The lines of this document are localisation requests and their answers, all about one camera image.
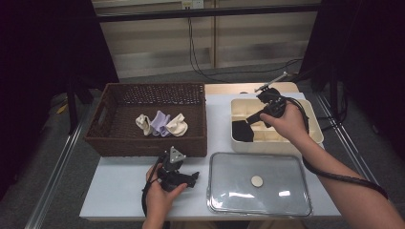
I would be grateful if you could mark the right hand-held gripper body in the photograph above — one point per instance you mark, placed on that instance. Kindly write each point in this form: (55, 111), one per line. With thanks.
(273, 101)

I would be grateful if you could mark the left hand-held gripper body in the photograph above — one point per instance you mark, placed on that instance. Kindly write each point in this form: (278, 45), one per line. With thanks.
(173, 178)

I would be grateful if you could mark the black sock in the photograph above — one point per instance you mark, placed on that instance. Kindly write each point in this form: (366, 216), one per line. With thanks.
(242, 132)

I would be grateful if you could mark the cream compartment organizer box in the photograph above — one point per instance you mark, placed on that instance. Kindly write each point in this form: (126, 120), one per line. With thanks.
(270, 148)

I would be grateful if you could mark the cream sock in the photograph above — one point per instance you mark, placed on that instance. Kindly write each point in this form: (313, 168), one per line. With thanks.
(177, 127)
(144, 124)

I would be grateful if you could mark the brown woven basket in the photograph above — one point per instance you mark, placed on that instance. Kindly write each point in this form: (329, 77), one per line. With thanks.
(127, 140)

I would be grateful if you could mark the person's left hand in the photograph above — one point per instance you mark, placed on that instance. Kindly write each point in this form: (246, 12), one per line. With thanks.
(159, 203)

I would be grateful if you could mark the person's right hand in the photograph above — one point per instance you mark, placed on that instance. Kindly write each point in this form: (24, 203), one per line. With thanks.
(293, 127)

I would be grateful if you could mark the purple sock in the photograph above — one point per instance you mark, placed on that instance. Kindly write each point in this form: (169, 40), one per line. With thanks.
(159, 122)

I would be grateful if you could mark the black stand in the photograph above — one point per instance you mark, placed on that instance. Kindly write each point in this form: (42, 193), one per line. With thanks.
(72, 111)
(333, 95)

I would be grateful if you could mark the white round disc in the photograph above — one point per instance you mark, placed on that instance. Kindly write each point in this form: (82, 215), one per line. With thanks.
(257, 181)

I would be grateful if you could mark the black horizontal bar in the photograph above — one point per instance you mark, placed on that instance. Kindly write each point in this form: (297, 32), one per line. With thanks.
(207, 12)

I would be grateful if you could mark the black curtain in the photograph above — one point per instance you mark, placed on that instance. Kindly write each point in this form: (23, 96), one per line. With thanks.
(375, 47)
(31, 47)

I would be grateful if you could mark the beige window blind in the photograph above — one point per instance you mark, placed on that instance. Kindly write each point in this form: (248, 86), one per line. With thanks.
(153, 47)

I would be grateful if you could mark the yellow floor tag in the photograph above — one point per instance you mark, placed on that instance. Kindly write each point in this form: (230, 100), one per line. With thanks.
(62, 109)

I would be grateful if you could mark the metal floor rail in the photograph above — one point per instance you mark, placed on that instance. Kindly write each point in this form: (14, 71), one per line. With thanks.
(51, 191)
(375, 159)

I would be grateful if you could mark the white wall outlet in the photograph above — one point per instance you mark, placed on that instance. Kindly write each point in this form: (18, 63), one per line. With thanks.
(197, 4)

